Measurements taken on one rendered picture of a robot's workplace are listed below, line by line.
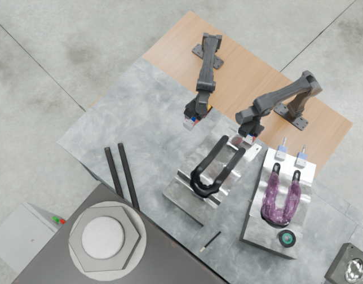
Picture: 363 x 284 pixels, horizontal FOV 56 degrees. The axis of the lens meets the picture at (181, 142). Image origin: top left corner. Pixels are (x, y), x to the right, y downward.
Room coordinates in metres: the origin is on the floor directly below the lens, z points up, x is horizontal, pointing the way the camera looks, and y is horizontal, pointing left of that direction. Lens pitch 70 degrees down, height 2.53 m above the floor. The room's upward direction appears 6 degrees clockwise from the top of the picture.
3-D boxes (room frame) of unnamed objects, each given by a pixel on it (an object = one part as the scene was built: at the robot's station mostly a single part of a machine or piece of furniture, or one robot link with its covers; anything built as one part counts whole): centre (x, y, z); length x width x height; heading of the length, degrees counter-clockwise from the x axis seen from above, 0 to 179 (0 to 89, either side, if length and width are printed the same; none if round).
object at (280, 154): (0.63, -0.53, 0.86); 0.13 x 0.05 x 0.05; 165
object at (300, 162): (0.60, -0.64, 0.86); 0.13 x 0.05 x 0.05; 165
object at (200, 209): (0.47, -0.17, 0.87); 0.50 x 0.26 x 0.14; 148
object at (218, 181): (0.48, -0.19, 0.92); 0.35 x 0.16 x 0.09; 148
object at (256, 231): (0.35, -0.52, 0.86); 0.50 x 0.26 x 0.11; 165
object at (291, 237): (0.16, -0.52, 0.93); 0.08 x 0.08 x 0.04
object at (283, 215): (0.36, -0.51, 0.90); 0.26 x 0.18 x 0.08; 165
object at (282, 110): (0.85, -0.60, 0.84); 0.20 x 0.07 x 0.08; 56
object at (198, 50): (1.19, -0.11, 0.84); 0.20 x 0.07 x 0.08; 56
